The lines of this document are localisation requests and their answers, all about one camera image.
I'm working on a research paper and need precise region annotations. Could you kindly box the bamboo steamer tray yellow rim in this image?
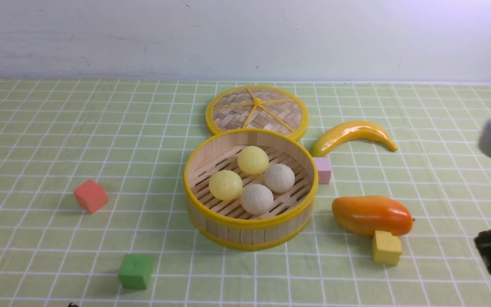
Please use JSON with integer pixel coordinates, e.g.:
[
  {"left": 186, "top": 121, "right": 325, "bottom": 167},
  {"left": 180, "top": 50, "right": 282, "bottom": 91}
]
[{"left": 182, "top": 129, "right": 319, "bottom": 251}]

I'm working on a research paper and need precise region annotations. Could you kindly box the red foam cube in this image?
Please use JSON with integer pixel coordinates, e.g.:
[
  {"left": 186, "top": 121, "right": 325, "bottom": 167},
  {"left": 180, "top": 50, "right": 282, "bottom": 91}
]
[{"left": 73, "top": 179, "right": 109, "bottom": 214}]

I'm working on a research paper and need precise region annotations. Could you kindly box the green checkered tablecloth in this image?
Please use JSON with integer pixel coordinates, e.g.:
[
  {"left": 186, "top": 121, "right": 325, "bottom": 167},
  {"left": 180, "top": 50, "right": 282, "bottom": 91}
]
[{"left": 0, "top": 79, "right": 491, "bottom": 307}]

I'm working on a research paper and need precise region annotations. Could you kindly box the yellow plastic banana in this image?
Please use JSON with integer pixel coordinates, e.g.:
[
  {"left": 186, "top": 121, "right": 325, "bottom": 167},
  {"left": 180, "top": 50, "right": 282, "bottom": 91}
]
[{"left": 309, "top": 121, "right": 398, "bottom": 157}]

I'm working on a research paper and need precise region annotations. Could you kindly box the green foam cube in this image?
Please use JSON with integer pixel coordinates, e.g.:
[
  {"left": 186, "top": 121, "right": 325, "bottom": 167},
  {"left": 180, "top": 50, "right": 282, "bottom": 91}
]
[{"left": 118, "top": 253, "right": 153, "bottom": 290}]

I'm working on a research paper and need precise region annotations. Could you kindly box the yellow foam cube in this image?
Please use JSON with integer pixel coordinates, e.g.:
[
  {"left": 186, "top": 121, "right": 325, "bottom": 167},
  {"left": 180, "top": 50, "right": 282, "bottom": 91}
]
[{"left": 372, "top": 230, "right": 403, "bottom": 266}]

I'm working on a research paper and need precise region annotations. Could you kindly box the pink foam cube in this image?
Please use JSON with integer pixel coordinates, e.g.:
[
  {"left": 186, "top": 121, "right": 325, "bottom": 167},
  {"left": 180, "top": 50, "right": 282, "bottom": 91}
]
[{"left": 312, "top": 156, "right": 332, "bottom": 185}]

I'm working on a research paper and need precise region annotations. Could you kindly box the pale yellow bun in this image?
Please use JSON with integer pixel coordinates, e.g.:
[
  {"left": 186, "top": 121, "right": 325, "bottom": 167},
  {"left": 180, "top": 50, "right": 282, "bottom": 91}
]
[
  {"left": 208, "top": 170, "right": 243, "bottom": 201},
  {"left": 237, "top": 146, "right": 269, "bottom": 175}
]

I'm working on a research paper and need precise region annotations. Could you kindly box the orange plastic mango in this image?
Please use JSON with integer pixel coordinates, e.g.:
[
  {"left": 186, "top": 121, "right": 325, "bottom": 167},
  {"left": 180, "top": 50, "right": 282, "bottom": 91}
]
[{"left": 332, "top": 195, "right": 414, "bottom": 237}]

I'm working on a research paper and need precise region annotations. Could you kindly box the white bun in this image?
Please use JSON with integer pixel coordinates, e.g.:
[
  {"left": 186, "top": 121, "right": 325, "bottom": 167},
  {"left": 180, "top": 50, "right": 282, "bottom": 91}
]
[
  {"left": 264, "top": 163, "right": 295, "bottom": 194},
  {"left": 240, "top": 183, "right": 274, "bottom": 215}
]

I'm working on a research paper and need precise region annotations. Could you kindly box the woven bamboo steamer lid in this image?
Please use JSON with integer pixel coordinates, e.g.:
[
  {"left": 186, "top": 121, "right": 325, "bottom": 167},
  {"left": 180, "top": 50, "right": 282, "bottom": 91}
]
[{"left": 205, "top": 85, "right": 309, "bottom": 141}]

